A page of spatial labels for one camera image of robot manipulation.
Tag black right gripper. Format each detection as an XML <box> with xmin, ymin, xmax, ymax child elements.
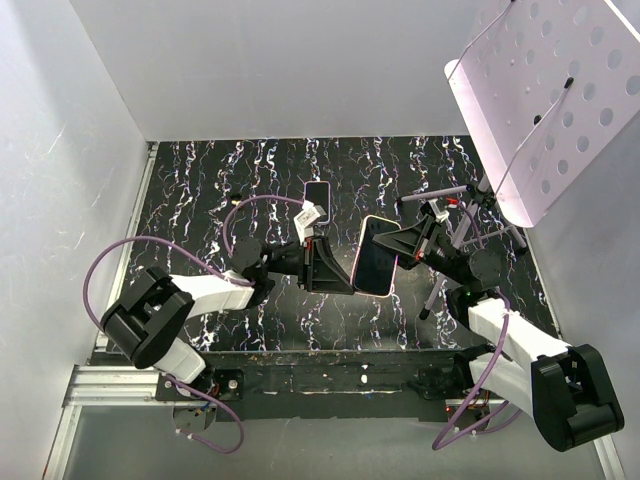
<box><xmin>369</xmin><ymin>214</ymin><xmax>466</xmax><ymax>287</ymax></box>

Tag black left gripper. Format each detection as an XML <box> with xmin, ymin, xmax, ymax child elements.
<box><xmin>265</xmin><ymin>235</ymin><xmax>356</xmax><ymax>294</ymax></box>

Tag pink phone case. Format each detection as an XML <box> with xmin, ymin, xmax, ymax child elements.
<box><xmin>351</xmin><ymin>214</ymin><xmax>403</xmax><ymax>298</ymax></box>

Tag phone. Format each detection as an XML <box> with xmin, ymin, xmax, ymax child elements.
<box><xmin>304</xmin><ymin>181</ymin><xmax>331</xmax><ymax>225</ymax></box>

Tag black smartphone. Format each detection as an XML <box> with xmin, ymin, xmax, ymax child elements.
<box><xmin>351</xmin><ymin>215</ymin><xmax>400</xmax><ymax>298</ymax></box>

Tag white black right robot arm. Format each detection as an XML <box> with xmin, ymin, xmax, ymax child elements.
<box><xmin>372</xmin><ymin>213</ymin><xmax>625</xmax><ymax>452</ymax></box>

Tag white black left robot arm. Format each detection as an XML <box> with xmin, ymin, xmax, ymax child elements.
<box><xmin>99</xmin><ymin>236</ymin><xmax>354</xmax><ymax>400</ymax></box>

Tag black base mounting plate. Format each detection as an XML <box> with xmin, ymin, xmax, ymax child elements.
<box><xmin>154</xmin><ymin>349</ymin><xmax>494</xmax><ymax>435</ymax></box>

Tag white tripod music stand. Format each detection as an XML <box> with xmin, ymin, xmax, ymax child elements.
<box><xmin>394</xmin><ymin>0</ymin><xmax>640</xmax><ymax>321</ymax></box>

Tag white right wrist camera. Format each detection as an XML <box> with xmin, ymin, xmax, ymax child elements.
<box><xmin>427</xmin><ymin>198</ymin><xmax>450</xmax><ymax>224</ymax></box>

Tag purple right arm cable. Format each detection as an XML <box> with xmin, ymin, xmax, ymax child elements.
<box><xmin>430</xmin><ymin>199</ymin><xmax>526</xmax><ymax>451</ymax></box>

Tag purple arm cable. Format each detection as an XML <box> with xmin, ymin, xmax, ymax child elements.
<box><xmin>430</xmin><ymin>199</ymin><xmax>526</xmax><ymax>451</ymax></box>
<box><xmin>82</xmin><ymin>195</ymin><xmax>307</xmax><ymax>455</ymax></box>

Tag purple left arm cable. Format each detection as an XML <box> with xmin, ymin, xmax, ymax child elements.
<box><xmin>82</xmin><ymin>195</ymin><xmax>307</xmax><ymax>455</ymax></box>

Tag aluminium frame rail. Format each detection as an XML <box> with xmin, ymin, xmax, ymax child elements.
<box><xmin>39</xmin><ymin>140</ymin><xmax>160</xmax><ymax>480</ymax></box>

